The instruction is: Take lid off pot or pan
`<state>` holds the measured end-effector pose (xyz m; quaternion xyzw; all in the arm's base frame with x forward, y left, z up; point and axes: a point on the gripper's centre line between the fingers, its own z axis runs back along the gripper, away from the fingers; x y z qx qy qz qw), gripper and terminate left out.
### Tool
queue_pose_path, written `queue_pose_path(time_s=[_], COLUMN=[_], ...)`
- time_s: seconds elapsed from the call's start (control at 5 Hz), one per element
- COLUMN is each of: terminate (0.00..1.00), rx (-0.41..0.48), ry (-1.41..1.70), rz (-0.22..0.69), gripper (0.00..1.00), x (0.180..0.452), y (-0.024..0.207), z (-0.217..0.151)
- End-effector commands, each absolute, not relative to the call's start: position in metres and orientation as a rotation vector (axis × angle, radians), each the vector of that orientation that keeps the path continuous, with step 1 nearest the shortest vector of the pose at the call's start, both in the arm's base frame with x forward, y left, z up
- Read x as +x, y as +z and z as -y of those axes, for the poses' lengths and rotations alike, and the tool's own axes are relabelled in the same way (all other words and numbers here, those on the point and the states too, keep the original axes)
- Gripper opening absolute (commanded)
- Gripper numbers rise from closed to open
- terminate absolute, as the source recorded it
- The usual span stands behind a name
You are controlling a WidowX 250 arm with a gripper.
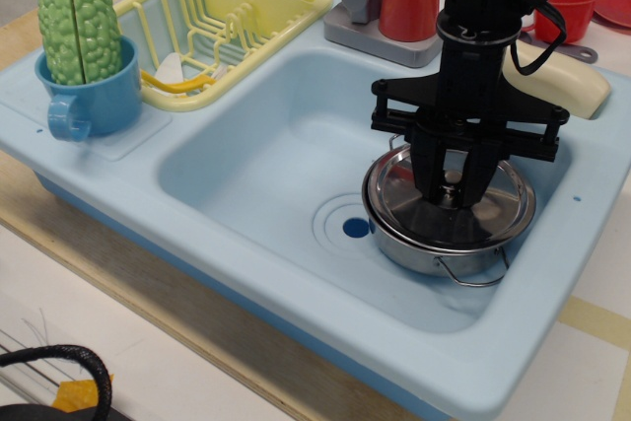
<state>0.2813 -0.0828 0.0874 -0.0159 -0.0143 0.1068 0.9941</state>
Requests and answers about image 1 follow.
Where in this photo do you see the cream plastic bottle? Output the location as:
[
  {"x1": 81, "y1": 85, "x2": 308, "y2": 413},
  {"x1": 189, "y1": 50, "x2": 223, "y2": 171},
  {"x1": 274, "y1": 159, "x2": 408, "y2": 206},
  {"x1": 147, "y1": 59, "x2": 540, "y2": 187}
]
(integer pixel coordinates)
[{"x1": 503, "y1": 49, "x2": 611, "y2": 119}]

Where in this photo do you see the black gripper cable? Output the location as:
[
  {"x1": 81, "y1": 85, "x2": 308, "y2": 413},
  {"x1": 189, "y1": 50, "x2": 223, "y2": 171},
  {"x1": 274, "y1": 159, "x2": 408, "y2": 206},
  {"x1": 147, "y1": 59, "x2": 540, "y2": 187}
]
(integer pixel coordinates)
[{"x1": 508, "y1": 0, "x2": 569, "y2": 77}]

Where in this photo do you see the green bitter melon toy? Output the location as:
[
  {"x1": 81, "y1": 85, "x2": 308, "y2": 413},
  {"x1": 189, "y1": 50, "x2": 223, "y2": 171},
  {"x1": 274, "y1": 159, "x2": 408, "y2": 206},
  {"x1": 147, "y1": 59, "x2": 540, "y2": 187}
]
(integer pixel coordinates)
[{"x1": 37, "y1": 0, "x2": 122, "y2": 86}]

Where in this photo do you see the grey toy faucet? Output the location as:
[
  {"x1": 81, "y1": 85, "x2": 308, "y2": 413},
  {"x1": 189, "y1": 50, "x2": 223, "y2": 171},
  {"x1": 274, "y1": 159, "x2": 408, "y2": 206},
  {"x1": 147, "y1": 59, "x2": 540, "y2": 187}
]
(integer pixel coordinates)
[{"x1": 324, "y1": 0, "x2": 442, "y2": 68}]

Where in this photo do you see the yellow plastic utensil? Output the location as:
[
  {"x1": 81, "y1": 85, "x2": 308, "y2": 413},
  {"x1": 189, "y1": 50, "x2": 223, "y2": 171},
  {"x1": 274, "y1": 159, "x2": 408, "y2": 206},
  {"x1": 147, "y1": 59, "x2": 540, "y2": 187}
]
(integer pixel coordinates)
[{"x1": 141, "y1": 70, "x2": 217, "y2": 95}]

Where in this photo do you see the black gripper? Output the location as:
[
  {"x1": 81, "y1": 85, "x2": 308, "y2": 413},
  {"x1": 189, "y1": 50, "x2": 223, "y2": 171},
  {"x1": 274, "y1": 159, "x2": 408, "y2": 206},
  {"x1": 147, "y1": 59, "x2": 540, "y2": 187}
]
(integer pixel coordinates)
[{"x1": 370, "y1": 35, "x2": 571, "y2": 209}]

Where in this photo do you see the red plastic cup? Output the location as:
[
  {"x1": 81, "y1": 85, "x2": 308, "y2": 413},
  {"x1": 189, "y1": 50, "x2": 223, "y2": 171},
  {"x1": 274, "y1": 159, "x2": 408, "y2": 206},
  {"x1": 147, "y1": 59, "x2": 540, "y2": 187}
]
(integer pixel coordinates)
[{"x1": 533, "y1": 0, "x2": 596, "y2": 44}]

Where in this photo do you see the yellow dish rack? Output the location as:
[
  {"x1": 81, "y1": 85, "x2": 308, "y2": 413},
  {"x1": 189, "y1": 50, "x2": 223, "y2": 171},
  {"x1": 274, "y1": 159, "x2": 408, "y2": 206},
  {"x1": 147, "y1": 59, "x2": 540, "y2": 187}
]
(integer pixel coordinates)
[{"x1": 114, "y1": 0, "x2": 332, "y2": 112}]

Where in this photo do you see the steel pot with handles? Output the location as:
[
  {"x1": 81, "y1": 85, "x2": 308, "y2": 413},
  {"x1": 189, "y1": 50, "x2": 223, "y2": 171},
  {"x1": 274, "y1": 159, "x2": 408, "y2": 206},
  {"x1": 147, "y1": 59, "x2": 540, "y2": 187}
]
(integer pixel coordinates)
[{"x1": 362, "y1": 145, "x2": 523, "y2": 287}]

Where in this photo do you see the black braided cable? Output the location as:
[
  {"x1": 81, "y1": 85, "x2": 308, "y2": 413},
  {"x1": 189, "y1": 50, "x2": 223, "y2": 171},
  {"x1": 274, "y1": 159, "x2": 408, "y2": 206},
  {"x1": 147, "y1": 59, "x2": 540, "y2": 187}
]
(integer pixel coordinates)
[{"x1": 0, "y1": 344, "x2": 113, "y2": 421}]

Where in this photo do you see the blue plastic mug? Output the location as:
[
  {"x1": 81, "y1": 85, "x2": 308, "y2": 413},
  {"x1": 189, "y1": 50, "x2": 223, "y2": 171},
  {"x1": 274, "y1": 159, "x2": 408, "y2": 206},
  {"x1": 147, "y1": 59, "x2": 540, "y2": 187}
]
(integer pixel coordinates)
[{"x1": 35, "y1": 36, "x2": 142, "y2": 142}]

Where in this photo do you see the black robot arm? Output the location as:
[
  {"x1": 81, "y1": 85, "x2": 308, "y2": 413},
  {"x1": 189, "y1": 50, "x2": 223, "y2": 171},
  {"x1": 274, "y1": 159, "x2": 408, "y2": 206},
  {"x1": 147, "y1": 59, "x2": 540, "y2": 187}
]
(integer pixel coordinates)
[{"x1": 372, "y1": 0, "x2": 570, "y2": 208}]

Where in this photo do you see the grey plastic utensil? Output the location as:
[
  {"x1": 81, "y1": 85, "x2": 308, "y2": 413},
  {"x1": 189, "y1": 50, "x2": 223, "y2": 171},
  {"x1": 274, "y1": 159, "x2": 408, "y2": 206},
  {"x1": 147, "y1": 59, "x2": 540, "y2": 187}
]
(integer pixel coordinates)
[{"x1": 519, "y1": 32, "x2": 598, "y2": 64}]

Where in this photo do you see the light blue toy sink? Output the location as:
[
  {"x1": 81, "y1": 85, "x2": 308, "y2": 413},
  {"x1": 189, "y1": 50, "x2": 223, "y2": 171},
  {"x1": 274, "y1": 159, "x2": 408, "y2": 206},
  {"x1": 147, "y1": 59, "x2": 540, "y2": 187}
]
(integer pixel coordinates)
[{"x1": 1, "y1": 22, "x2": 630, "y2": 420}]

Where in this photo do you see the yellow tape piece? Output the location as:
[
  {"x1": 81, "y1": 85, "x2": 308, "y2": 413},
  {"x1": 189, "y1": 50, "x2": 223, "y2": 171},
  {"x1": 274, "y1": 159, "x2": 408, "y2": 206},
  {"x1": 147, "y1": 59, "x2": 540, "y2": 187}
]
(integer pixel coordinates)
[{"x1": 51, "y1": 380, "x2": 99, "y2": 413}]

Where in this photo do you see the steel pot lid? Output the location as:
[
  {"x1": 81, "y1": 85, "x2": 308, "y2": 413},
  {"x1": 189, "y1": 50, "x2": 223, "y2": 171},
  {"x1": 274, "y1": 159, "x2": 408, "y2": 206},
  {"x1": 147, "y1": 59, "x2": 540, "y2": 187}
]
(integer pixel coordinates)
[{"x1": 365, "y1": 145, "x2": 536, "y2": 253}]

